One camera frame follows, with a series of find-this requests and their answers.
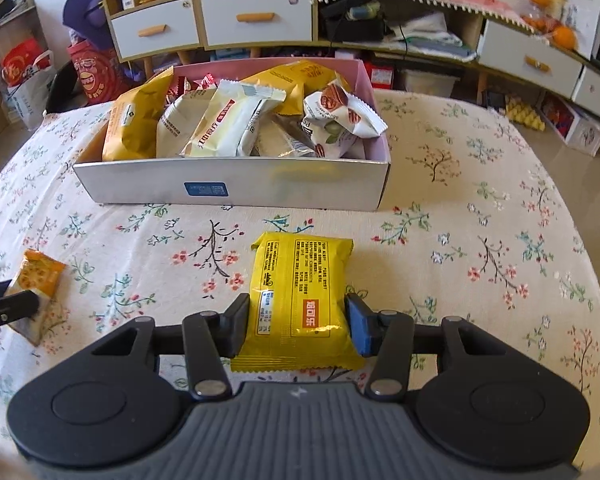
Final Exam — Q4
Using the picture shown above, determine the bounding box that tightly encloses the white box red print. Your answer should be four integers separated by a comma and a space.
540, 92, 600, 158

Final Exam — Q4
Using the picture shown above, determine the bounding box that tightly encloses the white printed carton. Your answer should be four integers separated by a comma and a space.
562, 0, 600, 60

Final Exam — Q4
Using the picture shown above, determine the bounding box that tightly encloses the red shoebox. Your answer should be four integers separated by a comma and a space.
367, 62, 395, 91

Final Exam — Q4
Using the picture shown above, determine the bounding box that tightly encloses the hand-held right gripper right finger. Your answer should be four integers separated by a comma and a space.
344, 292, 511, 401

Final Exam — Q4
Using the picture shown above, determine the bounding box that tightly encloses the pile of folded papers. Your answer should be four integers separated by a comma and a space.
385, 10, 478, 61

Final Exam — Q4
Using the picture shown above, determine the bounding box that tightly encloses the white drawer wooden handle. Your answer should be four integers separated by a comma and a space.
200, 0, 313, 48
477, 20, 587, 83
572, 66, 600, 128
109, 9, 201, 60

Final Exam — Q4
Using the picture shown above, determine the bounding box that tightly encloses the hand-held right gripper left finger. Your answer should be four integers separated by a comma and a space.
92, 292, 251, 401

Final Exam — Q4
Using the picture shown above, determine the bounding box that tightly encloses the red snack packet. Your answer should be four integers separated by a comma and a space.
167, 74, 216, 106

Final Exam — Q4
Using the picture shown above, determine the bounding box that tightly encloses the small yellow snack packet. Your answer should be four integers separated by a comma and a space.
230, 231, 366, 373

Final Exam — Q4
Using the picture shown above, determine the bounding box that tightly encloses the white pecan snack packet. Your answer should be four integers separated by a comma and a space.
302, 79, 388, 158

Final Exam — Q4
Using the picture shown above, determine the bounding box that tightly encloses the clear pale cake packet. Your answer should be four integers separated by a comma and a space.
252, 120, 301, 157

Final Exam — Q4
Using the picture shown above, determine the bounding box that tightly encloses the yellow egg foam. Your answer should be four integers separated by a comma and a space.
505, 97, 546, 131

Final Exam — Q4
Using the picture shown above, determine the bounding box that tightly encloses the white grey snack packet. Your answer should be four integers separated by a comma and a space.
156, 92, 216, 158

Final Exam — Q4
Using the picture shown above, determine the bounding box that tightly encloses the curved wooden media console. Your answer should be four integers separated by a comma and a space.
310, 0, 600, 131

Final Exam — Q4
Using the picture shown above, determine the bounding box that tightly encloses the pink cardboard box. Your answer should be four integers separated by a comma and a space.
73, 58, 392, 211

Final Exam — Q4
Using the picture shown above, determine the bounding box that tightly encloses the small orange snack packet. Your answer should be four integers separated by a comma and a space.
5, 249, 67, 346

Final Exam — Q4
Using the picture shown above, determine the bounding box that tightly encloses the black basket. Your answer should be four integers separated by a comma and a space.
320, 0, 388, 43

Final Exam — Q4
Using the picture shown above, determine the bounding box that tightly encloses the floral tablecloth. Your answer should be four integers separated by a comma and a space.
0, 87, 600, 461

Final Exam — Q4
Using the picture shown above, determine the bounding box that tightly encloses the red printed bag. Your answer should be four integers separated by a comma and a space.
67, 42, 126, 106

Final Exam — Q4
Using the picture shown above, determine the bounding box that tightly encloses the purple hat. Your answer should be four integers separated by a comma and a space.
62, 0, 112, 50

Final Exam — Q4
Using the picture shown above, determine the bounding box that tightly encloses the white red shopping bag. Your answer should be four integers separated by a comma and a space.
0, 37, 56, 131

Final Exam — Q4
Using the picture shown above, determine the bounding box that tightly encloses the long white snack packet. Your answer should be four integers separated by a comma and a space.
180, 79, 287, 157

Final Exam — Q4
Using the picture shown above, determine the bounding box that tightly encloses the clear storage bin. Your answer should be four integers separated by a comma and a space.
397, 67, 453, 96

